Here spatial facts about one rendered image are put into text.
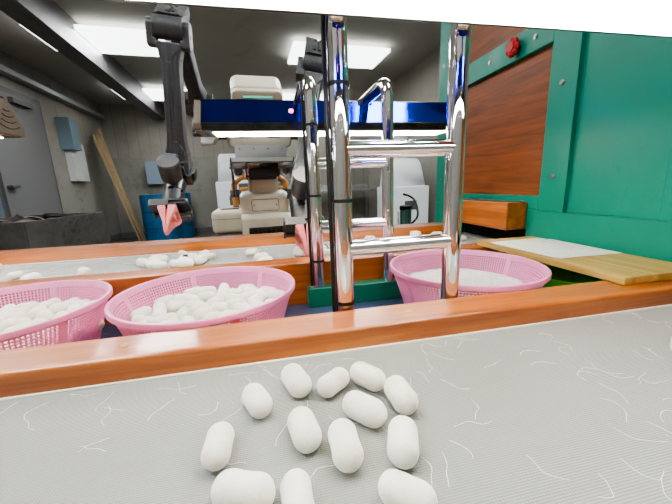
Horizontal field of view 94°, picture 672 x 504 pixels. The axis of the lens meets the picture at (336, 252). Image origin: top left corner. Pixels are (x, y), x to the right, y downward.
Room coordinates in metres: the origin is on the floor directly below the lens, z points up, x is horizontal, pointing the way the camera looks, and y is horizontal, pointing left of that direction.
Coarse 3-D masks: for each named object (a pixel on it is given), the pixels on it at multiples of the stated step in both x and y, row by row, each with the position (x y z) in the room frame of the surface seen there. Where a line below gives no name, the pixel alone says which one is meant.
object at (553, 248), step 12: (516, 240) 0.71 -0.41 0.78; (528, 240) 0.70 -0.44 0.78; (540, 240) 0.70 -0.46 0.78; (552, 240) 0.69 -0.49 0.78; (540, 252) 0.58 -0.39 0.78; (552, 252) 0.58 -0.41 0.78; (564, 252) 0.58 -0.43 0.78; (576, 252) 0.57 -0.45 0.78; (588, 252) 0.57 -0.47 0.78; (600, 252) 0.57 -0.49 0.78; (612, 252) 0.56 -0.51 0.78
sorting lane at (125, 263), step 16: (128, 256) 0.89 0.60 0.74; (144, 256) 0.88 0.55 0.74; (176, 256) 0.86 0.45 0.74; (224, 256) 0.84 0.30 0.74; (240, 256) 0.83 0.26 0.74; (272, 256) 0.82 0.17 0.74; (288, 256) 0.81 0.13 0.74; (0, 272) 0.75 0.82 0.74; (32, 272) 0.74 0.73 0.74; (48, 272) 0.73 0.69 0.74; (64, 272) 0.73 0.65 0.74; (96, 272) 0.72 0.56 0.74
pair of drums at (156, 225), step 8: (144, 200) 5.46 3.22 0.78; (144, 208) 5.47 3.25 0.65; (144, 216) 5.48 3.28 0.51; (152, 216) 5.45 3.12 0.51; (144, 224) 5.51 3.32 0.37; (152, 224) 5.45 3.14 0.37; (160, 224) 5.47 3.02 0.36; (184, 224) 6.17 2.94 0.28; (192, 224) 6.34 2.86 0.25; (152, 232) 5.45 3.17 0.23; (160, 232) 5.46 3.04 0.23; (176, 232) 5.66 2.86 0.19; (184, 232) 6.15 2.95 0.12; (192, 232) 6.31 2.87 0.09; (152, 240) 5.45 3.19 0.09
